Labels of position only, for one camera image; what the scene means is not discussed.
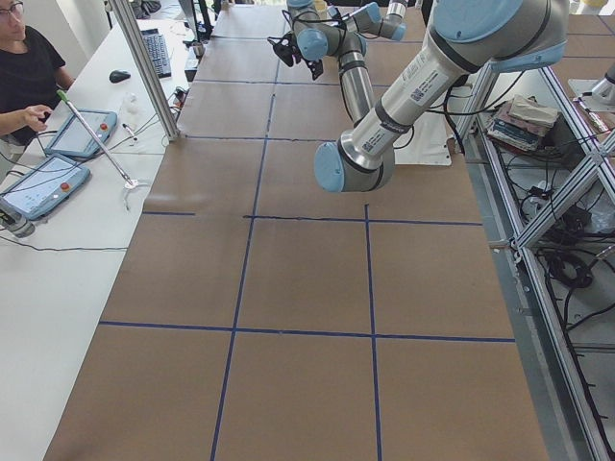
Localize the black keyboard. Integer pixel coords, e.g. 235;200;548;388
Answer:
141;29;172;78

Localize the black marker pen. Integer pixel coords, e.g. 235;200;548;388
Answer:
122;123;138;142

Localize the black computer mouse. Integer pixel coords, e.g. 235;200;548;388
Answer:
109;70;131;84

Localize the stack of books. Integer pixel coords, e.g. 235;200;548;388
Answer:
486;95;559;152

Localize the silver reacher grabber stick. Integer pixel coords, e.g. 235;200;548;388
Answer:
57;89;152;191

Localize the upper blue teach pendant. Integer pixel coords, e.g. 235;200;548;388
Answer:
43;110;117;159

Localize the blue teach pendant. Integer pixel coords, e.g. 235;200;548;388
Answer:
1;155;90;221
43;110;117;159

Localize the person in black shirt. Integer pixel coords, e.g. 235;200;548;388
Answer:
1;1;75;146

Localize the lower blue teach pendant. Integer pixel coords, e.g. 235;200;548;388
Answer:
1;155;90;221

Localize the clear water bottle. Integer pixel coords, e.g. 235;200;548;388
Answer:
0;199;36;238

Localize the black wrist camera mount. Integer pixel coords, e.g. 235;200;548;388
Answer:
267;32;302;67

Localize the aluminium frame post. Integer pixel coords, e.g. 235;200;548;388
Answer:
110;0;180;142

